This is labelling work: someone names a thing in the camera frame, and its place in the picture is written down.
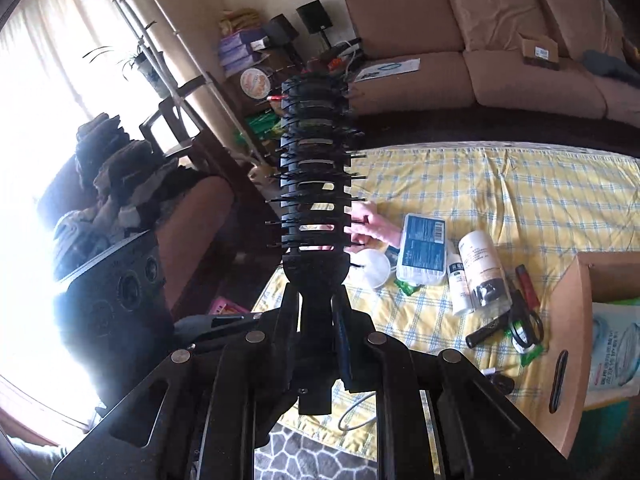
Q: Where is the white round cotton pad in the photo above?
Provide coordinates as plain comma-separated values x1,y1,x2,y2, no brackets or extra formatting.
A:
350,248,392,289

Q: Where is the blue white tissue pack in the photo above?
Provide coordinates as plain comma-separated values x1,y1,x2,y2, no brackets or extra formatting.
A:
396,214,447,286

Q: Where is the green plastic wipes pack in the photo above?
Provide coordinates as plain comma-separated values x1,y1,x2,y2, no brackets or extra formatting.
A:
576,398,631,460

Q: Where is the purple boxes stack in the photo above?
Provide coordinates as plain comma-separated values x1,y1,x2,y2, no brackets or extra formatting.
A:
218,27,267,77

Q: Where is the brown armchair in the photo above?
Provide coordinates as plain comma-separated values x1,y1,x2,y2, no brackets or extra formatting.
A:
139,96,281,311

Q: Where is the pink cloth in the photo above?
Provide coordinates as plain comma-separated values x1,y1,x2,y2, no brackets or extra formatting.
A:
344,200,402,254

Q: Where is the small cardboard parcel on sofa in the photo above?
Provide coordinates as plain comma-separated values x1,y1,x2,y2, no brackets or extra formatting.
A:
518,34,560,70

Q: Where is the white cosmetic bottle black cap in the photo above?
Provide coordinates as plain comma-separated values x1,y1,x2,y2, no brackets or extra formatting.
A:
458,230,512,318

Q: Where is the black hair brush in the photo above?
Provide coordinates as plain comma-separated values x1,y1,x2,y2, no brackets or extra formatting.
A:
257,73,375,416

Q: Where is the grey patterned fleece blanket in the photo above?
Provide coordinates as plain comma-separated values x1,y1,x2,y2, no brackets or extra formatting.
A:
254,424,378,480

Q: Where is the small white tube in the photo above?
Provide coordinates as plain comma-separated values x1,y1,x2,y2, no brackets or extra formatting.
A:
447,240,475,315

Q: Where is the round white lidded tub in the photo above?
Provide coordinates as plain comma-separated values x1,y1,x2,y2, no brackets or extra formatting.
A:
240,67,271,101

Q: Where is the brown sofa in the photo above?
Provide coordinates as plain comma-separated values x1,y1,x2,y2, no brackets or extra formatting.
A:
345,0,639,126

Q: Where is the pile of dark clothes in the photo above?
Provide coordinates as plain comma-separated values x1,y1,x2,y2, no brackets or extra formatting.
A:
38,113,205,281

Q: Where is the blue white face mask pouch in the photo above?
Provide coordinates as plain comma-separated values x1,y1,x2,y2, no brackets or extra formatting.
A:
585,298,640,410

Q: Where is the cardboard box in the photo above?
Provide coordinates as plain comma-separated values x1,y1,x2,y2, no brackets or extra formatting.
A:
536,252,639,456

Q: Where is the white clothes rack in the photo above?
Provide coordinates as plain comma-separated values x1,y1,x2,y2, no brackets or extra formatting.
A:
95,0,271,166

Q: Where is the black mascara tube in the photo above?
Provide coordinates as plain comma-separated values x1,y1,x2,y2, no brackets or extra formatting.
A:
465,313,509,349

